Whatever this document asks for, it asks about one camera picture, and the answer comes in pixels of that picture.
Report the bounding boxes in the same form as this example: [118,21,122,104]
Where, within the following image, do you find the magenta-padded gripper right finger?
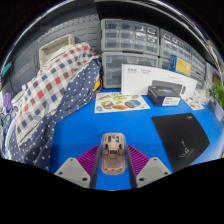
[124,143,173,190]

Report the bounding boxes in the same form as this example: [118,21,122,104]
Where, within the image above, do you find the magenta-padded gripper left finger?
[54,143,102,190]

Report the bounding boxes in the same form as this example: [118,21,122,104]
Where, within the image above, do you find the black mouse pad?
[151,112,211,173]

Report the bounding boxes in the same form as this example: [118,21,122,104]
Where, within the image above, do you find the navy polka dot cloth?
[3,58,103,173]

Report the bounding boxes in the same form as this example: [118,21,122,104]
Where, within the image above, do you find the large colourful sticker sheet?
[94,92,151,114]

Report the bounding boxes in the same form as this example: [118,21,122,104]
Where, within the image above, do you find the small black box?
[147,85,182,108]

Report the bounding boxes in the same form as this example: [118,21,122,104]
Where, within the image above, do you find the small colourful sticker sheet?
[182,96,205,111]

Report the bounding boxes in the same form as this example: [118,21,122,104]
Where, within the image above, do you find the red blue checkered cloth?
[14,42,101,148]

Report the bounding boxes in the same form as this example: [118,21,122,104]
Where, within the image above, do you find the small yellow item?
[92,78,103,98]

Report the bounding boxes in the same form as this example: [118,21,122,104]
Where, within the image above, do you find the clear plastic bag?
[194,88,211,106]

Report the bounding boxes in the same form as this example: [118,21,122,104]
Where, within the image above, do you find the white keyboard box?
[120,63,198,100]

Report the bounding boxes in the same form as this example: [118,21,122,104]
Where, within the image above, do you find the purple bag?
[2,92,14,114]

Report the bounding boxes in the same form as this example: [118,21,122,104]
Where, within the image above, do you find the green potted plant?
[209,81,224,109]

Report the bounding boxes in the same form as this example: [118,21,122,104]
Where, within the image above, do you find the yellow and blue box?
[169,54,193,77]

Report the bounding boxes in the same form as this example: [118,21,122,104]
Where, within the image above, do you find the grey small-drawer cabinet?
[189,49,208,89]
[158,28,193,64]
[100,18,160,56]

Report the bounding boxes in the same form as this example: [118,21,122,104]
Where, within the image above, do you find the teal tool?
[0,62,14,78]

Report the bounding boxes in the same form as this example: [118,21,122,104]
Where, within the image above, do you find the white woven basket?
[38,33,76,66]

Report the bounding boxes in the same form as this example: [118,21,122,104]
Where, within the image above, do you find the black wall shelf unit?
[94,0,222,69]

